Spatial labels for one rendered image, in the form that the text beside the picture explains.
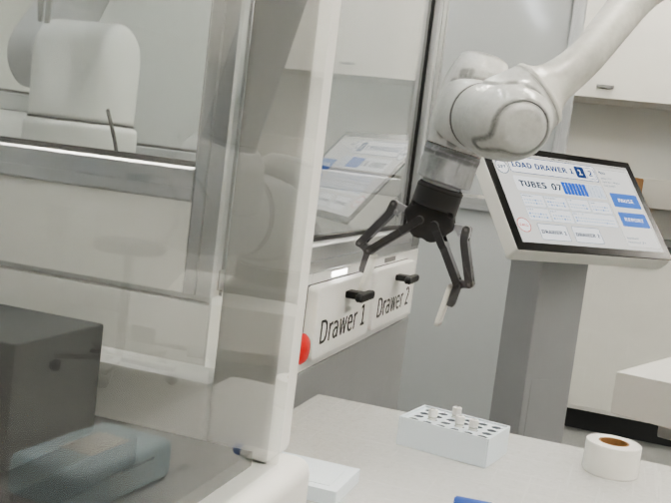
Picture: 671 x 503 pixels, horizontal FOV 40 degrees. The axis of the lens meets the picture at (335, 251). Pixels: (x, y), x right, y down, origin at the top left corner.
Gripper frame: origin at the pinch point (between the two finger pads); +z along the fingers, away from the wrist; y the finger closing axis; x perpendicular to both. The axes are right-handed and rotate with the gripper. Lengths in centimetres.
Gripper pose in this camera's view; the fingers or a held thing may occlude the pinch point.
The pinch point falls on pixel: (400, 302)
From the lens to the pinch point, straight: 152.2
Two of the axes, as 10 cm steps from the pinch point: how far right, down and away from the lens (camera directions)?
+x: -3.1, 0.6, -9.5
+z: -3.1, 9.4, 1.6
